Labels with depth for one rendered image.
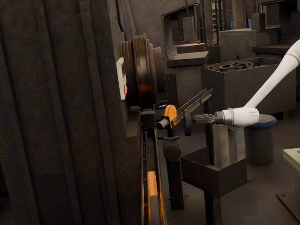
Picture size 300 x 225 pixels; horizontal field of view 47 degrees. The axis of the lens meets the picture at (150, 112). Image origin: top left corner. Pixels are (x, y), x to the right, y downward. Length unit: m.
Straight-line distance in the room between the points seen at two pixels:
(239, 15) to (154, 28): 6.42
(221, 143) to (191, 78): 2.01
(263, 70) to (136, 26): 1.78
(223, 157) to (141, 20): 2.52
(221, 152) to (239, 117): 0.99
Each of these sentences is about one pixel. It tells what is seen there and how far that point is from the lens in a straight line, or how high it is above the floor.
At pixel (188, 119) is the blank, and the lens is 1.93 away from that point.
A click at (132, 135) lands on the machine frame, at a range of 1.72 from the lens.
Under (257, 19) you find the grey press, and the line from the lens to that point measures 5.95.
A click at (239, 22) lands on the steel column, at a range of 10.99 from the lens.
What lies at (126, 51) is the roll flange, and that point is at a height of 1.27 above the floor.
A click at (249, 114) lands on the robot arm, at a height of 0.84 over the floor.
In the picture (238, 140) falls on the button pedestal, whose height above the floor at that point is 0.37.
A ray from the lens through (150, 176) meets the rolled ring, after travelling 1.51.
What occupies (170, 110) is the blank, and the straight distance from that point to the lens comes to 2.61.
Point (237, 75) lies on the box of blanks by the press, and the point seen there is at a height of 0.68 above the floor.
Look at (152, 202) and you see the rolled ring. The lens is 1.35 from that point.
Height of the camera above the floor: 1.41
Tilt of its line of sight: 15 degrees down
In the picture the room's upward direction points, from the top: 6 degrees counter-clockwise
